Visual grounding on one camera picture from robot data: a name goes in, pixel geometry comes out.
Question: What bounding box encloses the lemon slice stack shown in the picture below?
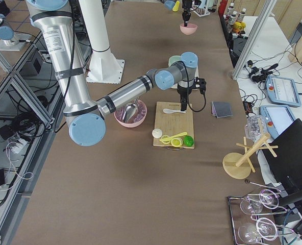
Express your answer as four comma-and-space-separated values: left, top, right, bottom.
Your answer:
170, 137, 184, 148

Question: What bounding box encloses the blue teach pendant near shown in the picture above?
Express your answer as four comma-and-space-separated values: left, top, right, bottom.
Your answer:
260, 105, 296, 139

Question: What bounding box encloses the large pink ice bowl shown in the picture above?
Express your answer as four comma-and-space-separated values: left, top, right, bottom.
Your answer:
114, 100, 147, 128

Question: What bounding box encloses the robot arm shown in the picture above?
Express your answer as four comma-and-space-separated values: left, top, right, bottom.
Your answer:
27, 1, 206, 146
182, 0, 192, 27

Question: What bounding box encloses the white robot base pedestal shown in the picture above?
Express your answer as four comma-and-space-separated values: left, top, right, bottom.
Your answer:
79, 0, 125, 84

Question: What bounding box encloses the black wire glass rack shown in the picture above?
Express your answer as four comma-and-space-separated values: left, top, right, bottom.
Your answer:
227, 189, 295, 244

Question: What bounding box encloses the grey folded cloth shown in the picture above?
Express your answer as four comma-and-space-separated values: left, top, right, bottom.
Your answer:
211, 102, 233, 118

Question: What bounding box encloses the wine glass upper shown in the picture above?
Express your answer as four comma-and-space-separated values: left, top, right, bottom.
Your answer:
240, 189, 279, 215

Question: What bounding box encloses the wine glass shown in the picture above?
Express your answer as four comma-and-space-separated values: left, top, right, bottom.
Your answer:
238, 217, 278, 244
240, 189, 279, 215

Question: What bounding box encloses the blue teach pendant far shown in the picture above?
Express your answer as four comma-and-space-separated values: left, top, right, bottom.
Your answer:
266, 75, 301, 107

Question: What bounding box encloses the wooden cup tree stand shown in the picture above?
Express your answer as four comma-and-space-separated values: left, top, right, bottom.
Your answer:
222, 132, 278, 179

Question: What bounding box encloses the small pink bowl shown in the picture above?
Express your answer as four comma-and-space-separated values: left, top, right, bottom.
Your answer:
180, 23, 197, 35

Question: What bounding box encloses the white ceramic spoon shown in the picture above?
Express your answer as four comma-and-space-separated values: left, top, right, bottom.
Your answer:
163, 108, 186, 114

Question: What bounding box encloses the metal ice scoop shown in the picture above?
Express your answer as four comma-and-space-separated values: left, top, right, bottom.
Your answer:
121, 103, 138, 123

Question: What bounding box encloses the bamboo cutting board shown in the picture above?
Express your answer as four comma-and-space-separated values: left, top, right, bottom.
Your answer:
154, 102, 196, 142

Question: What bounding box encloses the aluminium frame post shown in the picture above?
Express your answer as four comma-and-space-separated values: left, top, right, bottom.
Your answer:
232, 0, 276, 80

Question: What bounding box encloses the green lime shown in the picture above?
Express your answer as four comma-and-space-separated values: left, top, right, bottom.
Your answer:
183, 135, 194, 147

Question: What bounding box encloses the green bowl stack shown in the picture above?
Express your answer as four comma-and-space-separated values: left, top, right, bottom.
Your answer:
168, 55, 182, 68

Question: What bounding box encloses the yellow plastic cup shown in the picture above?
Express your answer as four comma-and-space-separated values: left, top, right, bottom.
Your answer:
172, 0, 180, 12

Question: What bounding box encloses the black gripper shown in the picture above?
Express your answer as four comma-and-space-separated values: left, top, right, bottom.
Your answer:
182, 8, 191, 27
177, 77, 206, 111

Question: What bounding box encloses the yellow plastic knife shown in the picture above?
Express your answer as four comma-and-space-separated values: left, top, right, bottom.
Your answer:
159, 132, 188, 142

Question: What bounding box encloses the blue plastic cup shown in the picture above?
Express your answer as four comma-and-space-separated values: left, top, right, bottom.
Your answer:
164, 0, 175, 10

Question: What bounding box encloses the blue teach pendant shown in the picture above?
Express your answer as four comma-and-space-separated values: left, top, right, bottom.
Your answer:
260, 105, 296, 139
266, 75, 301, 107

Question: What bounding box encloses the wine glass lower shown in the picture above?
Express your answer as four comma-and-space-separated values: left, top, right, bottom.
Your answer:
238, 217, 278, 244

